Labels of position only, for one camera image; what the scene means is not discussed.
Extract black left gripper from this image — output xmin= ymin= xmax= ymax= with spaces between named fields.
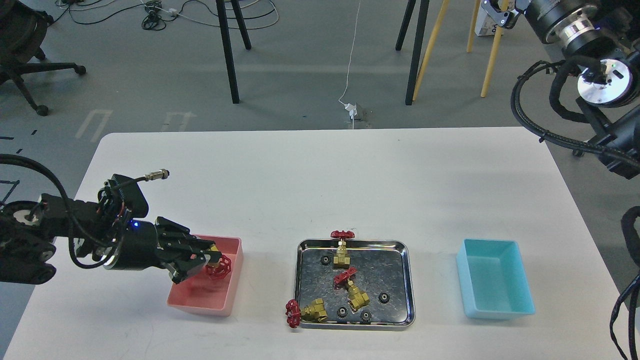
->
xmin=103 ymin=216 xmax=222 ymax=284

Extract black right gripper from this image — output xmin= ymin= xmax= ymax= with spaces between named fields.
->
xmin=481 ymin=0 xmax=588 ymax=44

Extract brass valve red handle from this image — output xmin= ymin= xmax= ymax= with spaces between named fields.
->
xmin=285 ymin=298 xmax=329 ymax=329
xmin=333 ymin=267 xmax=371 ymax=312
xmin=330 ymin=230 xmax=355 ymax=269
xmin=204 ymin=244 xmax=233 ymax=280

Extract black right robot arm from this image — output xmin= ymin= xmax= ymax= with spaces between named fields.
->
xmin=480 ymin=0 xmax=640 ymax=179

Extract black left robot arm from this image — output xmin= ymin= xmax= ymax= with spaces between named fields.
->
xmin=0 ymin=153 xmax=233 ymax=285

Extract white cardboard box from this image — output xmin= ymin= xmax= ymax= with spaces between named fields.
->
xmin=474 ymin=5 xmax=498 ymax=37

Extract pink plastic box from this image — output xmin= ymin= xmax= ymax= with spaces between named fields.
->
xmin=166 ymin=235 xmax=244 ymax=317

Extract blue plastic box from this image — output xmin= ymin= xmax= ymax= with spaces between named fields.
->
xmin=455 ymin=238 xmax=537 ymax=321

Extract yellow wooden leg middle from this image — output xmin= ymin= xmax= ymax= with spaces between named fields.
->
xmin=466 ymin=0 xmax=482 ymax=54

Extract yellow wooden leg left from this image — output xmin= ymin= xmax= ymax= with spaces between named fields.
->
xmin=413 ymin=0 xmax=450 ymax=100

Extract black easel leg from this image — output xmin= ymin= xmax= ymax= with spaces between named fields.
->
xmin=395 ymin=0 xmax=430 ymax=106

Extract white plug adapter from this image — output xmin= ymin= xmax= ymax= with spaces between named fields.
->
xmin=343 ymin=103 xmax=361 ymax=121

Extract shiny metal tray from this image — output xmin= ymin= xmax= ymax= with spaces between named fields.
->
xmin=294 ymin=239 xmax=415 ymax=330

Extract black office chair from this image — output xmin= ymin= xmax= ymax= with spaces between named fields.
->
xmin=0 ymin=0 xmax=87 ymax=116

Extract brass valve bottom red handle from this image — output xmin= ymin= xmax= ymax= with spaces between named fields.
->
xmin=285 ymin=298 xmax=329 ymax=329

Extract brass valve top red handle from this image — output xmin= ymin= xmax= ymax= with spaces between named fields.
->
xmin=330 ymin=230 xmax=355 ymax=269

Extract white power cable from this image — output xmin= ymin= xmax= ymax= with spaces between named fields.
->
xmin=338 ymin=0 xmax=363 ymax=107

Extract black floor cables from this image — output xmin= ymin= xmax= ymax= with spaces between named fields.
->
xmin=52 ymin=0 xmax=280 ymax=32

